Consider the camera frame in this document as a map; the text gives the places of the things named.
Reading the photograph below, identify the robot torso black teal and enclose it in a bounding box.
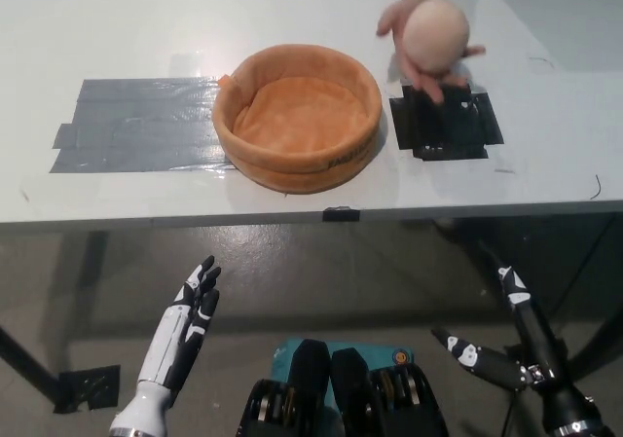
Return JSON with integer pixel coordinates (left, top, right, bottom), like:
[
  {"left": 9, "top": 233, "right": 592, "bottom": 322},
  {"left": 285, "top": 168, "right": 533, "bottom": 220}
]
[{"left": 236, "top": 338, "right": 450, "bottom": 437}]

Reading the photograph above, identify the black floor tape patch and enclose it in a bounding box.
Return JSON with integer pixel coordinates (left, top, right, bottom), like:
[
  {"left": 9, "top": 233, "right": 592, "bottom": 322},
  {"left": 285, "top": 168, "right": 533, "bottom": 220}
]
[{"left": 52, "top": 363, "right": 122, "bottom": 416}]

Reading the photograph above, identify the grey duct tape patch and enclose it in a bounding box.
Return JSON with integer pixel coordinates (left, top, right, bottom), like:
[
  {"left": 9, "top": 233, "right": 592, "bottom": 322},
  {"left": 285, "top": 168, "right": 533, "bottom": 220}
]
[{"left": 48, "top": 77, "right": 236, "bottom": 176}]

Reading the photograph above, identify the person's bare hand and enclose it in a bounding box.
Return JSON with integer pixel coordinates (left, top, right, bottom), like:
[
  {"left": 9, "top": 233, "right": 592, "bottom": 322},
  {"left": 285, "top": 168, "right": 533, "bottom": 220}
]
[{"left": 377, "top": 0, "right": 488, "bottom": 105}]

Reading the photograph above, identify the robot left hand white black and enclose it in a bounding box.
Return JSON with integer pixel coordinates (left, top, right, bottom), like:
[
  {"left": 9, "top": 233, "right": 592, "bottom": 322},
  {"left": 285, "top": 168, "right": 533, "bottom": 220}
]
[{"left": 137, "top": 255, "right": 223, "bottom": 393}]

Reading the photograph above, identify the black diagonal table brace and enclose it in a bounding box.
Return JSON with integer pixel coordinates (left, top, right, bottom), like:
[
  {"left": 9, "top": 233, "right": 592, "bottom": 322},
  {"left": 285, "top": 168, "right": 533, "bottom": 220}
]
[{"left": 0, "top": 326, "right": 62, "bottom": 402}]

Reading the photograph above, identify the small black tape tab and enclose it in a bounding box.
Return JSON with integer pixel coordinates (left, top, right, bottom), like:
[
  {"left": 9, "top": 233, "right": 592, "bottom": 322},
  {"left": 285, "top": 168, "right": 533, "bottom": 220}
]
[{"left": 322, "top": 205, "right": 362, "bottom": 224}]

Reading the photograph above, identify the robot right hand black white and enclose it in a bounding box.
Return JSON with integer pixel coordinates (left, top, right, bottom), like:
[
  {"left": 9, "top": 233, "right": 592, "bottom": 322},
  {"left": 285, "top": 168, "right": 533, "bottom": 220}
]
[{"left": 431, "top": 241, "right": 605, "bottom": 422}]

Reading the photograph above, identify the black tape square patch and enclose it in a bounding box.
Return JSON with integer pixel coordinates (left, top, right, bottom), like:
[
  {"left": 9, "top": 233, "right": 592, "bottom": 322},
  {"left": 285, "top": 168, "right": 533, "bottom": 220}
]
[{"left": 388, "top": 82, "right": 505, "bottom": 162}]

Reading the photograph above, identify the pale pink plush dumpling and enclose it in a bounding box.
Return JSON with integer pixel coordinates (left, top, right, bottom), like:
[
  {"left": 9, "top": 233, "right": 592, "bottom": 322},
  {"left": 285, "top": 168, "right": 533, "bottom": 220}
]
[{"left": 402, "top": 0, "right": 471, "bottom": 75}]

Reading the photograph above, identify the orange plush round basket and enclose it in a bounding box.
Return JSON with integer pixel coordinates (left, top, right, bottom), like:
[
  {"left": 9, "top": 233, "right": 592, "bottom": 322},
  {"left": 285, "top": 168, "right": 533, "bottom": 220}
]
[{"left": 211, "top": 42, "right": 384, "bottom": 197}]

